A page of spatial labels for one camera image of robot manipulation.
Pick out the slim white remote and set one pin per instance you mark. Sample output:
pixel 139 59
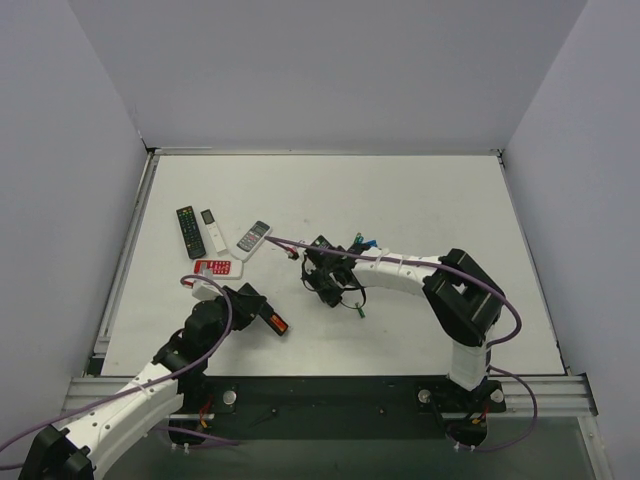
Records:
pixel 214 232

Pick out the red and white remote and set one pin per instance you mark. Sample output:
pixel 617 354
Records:
pixel 221 269

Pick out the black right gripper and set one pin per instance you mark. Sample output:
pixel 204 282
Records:
pixel 318 265

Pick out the black multi-button remote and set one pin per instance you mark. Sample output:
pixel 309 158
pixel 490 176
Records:
pixel 190 233

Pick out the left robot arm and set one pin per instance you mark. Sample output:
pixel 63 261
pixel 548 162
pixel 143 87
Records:
pixel 88 446

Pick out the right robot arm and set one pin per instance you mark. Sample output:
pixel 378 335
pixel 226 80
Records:
pixel 459 292

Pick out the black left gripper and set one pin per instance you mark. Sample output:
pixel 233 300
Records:
pixel 257 305

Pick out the slim black remote control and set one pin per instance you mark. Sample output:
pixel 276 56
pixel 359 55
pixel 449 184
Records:
pixel 267 311

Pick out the grey and white remote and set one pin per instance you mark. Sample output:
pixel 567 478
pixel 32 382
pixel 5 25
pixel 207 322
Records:
pixel 253 238

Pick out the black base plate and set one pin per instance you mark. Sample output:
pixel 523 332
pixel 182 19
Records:
pixel 245 408

